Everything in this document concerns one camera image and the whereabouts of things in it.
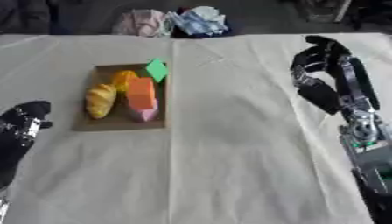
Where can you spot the yellow toy croissant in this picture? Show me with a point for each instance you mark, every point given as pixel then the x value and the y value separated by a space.
pixel 100 100

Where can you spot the pink crumpled cloth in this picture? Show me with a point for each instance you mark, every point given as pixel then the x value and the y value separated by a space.
pixel 143 22

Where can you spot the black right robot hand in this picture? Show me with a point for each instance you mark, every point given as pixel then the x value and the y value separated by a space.
pixel 326 73

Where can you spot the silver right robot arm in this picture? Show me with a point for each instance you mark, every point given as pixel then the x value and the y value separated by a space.
pixel 370 163

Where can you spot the green flat block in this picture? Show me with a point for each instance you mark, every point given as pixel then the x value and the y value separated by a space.
pixel 157 69

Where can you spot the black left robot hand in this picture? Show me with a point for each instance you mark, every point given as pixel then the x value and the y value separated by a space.
pixel 16 137

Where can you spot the orange round toy fruit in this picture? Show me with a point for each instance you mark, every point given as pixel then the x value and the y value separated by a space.
pixel 123 79

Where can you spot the blue white crumpled cloth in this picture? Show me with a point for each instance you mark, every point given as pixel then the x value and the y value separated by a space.
pixel 200 21

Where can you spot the pink block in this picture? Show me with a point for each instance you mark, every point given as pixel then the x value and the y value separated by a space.
pixel 144 113

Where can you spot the tan cardboard box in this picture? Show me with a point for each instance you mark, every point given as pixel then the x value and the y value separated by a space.
pixel 121 97

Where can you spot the orange rectangular block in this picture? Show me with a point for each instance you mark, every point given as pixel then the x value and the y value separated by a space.
pixel 141 92

